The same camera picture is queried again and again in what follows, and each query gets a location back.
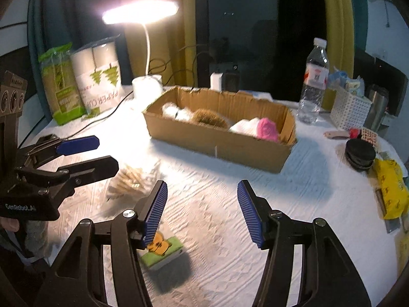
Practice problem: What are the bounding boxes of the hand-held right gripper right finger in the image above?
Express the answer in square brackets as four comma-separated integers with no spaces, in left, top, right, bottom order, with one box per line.
[237,180,373,307]

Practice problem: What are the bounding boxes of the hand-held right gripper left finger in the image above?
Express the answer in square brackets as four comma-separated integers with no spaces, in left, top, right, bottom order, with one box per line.
[38,180,168,307]

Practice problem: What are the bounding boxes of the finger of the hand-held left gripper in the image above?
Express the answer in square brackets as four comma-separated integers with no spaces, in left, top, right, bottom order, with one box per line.
[19,135,100,167]
[16,155,119,199]

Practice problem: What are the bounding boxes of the bag of cotton swabs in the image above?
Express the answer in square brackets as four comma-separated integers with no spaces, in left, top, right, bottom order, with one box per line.
[106,161,162,202]

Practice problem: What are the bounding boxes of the knotted grey socks pair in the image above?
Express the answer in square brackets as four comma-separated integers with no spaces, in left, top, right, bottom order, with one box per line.
[26,220,49,256]

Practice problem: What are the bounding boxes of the green cartoon small box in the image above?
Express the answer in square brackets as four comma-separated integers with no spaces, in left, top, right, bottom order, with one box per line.
[140,233,186,271]

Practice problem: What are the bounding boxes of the cardboard box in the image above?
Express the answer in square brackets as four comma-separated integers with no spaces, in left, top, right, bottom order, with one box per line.
[142,85,298,174]

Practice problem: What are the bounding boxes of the pink plush toy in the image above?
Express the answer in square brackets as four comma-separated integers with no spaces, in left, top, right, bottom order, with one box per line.
[256,118,281,142]

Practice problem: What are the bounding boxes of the clear bag of cotton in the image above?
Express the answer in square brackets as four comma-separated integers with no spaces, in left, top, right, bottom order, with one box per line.
[229,118,261,136]

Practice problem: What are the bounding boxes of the white soft bundle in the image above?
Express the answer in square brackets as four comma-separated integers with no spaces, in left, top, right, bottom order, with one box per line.
[162,102,194,123]

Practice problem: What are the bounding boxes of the brown plush keychain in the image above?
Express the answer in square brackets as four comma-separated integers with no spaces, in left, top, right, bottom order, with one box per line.
[191,109,229,128]

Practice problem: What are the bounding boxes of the person's left hand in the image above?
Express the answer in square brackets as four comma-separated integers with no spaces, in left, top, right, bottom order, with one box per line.
[0,217,19,232]

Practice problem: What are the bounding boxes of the green paper cup package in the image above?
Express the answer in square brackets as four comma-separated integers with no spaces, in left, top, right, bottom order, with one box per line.
[38,42,87,126]

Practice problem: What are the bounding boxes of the white paper cup package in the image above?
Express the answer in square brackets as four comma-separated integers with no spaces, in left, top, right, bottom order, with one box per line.
[70,37,123,119]

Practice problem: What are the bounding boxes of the white desk lamp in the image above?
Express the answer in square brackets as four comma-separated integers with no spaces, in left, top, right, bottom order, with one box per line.
[101,0,179,100]

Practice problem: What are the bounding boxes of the pinkish small tool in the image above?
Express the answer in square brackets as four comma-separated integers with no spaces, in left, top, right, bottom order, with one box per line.
[323,130,350,140]

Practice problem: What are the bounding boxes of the blue white flat packet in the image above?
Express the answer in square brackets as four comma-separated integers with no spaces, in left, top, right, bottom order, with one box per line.
[238,90,274,100]

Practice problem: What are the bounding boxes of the black round case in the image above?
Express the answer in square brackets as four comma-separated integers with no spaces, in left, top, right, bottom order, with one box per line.
[345,138,377,171]

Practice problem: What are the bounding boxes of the clear water bottle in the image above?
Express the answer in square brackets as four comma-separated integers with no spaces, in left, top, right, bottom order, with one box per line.
[297,37,330,125]

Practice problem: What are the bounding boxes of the wide teal curtain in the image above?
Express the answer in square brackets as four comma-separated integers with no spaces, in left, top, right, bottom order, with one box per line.
[27,0,135,122]

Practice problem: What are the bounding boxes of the white charger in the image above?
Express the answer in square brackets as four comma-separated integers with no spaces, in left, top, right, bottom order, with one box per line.
[210,72,224,91]

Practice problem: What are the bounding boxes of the dotted card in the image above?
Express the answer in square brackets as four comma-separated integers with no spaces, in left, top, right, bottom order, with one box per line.
[360,128,380,154]

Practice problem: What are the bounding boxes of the yellow plastic packet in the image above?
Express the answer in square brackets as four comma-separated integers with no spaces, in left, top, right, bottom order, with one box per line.
[374,158,409,221]

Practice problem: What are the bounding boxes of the wide yellow curtain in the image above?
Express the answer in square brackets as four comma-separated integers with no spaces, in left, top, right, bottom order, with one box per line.
[120,0,197,88]

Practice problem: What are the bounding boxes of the white plastic basket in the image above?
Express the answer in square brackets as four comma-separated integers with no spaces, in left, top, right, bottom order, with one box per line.
[330,86,373,131]

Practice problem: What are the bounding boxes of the pale yellow packet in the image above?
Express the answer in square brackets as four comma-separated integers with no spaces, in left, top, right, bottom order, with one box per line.
[395,230,409,272]

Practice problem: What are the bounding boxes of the steel thermos flask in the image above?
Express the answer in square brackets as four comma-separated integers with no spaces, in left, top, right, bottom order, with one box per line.
[362,85,390,131]

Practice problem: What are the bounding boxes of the blue packets in basket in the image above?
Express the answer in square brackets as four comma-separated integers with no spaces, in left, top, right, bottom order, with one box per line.
[329,67,365,96]

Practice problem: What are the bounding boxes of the dark glass window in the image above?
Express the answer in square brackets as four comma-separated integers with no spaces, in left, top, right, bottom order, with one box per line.
[195,0,326,103]

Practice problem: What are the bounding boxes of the black electronic device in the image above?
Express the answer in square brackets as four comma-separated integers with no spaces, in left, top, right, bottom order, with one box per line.
[364,51,409,119]

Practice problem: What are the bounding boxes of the narrow yellow curtain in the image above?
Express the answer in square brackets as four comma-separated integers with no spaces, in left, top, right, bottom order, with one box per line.
[320,0,355,109]

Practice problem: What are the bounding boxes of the narrow teal curtain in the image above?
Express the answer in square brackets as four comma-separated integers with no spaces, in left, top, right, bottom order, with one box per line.
[347,0,369,80]

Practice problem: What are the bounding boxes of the thin black cable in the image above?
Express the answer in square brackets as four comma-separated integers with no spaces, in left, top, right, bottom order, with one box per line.
[72,90,134,135]

